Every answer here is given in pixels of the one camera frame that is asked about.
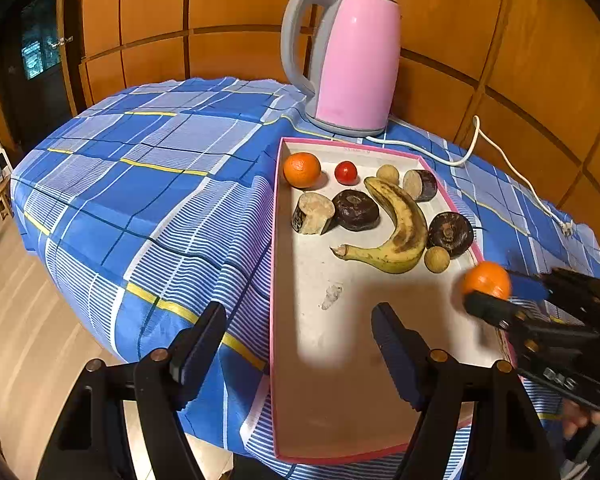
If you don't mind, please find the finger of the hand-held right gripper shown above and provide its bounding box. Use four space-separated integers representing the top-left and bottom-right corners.
505 266 600 321
464 291 599 342

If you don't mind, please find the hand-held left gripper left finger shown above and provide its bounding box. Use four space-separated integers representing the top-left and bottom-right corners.
35 301 228 480

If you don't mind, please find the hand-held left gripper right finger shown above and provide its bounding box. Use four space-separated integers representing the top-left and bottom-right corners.
371 302 563 480

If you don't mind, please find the orange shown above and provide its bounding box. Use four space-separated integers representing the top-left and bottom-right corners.
283 152 322 188
461 261 512 303

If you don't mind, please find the pink-edged white tray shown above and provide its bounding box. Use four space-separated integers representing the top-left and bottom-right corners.
269 136 518 465

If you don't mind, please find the dark round fruit with cap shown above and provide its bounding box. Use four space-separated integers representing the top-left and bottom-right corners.
426 212 475 260

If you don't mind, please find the spotted yellow banana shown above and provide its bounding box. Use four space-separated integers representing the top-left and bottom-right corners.
329 176 428 275

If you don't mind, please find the cut dark-skinned fruit half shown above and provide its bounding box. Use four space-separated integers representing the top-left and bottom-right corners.
291 192 337 236
402 170 438 202

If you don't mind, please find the person's right hand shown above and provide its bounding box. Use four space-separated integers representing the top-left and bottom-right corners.
560 399 600 440

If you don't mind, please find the blue plaid tablecloth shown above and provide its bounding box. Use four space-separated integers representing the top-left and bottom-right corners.
10 76 600 480

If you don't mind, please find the small wooden stool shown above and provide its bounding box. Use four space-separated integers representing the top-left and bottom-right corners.
0 177 15 221

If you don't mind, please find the pink electric kettle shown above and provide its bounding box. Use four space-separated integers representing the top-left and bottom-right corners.
280 0 402 136

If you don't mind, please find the wooden panelled wardrobe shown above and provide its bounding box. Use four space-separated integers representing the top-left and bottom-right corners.
72 0 600 251

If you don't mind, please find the dark glass door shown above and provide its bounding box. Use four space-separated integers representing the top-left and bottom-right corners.
0 0 88 151

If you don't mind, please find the white power cord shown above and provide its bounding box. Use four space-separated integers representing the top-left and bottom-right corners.
365 115 578 237

